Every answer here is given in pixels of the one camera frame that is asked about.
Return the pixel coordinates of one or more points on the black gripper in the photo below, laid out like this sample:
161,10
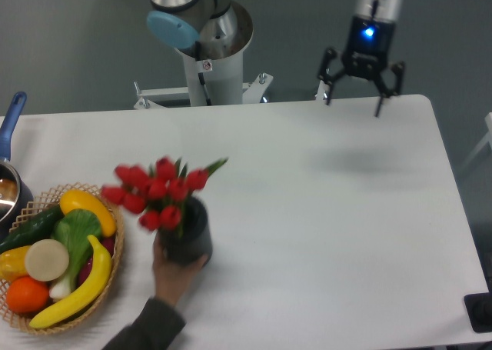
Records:
369,50

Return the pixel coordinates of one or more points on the red tulip bouquet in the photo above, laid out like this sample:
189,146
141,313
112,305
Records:
160,195

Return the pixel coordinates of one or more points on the dark grey ribbed vase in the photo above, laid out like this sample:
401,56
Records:
195,240

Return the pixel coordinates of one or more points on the dark grey sleeved forearm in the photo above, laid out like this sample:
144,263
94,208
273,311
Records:
156,327

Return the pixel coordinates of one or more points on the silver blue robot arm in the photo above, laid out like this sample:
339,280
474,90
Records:
178,24

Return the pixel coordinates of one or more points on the person's hand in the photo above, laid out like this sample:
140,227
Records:
171,279

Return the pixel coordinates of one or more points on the black device at table edge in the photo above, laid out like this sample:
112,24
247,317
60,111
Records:
478,308

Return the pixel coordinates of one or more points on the purple red vegetable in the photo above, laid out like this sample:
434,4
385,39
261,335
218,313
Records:
109,244

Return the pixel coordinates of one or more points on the yellow squash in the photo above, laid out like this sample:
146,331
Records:
78,199

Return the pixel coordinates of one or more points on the green bok choy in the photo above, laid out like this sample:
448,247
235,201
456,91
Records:
73,231

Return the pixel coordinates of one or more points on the green cucumber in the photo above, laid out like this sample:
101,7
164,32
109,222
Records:
38,227

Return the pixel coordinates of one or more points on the yellow banana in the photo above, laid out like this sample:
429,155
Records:
84,295

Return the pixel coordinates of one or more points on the beige round radish slice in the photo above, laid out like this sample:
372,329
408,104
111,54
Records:
46,260

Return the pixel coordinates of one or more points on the yellow bell pepper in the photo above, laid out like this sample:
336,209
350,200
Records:
13,263

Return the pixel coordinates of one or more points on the orange fruit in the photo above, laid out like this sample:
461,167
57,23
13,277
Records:
26,295

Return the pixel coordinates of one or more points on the woven wicker basket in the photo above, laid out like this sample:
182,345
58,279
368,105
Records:
40,203

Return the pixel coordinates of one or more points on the white frame at right edge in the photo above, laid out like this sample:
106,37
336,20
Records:
478,154

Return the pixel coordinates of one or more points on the blue handled saucepan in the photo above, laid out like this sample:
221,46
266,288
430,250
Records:
15,194

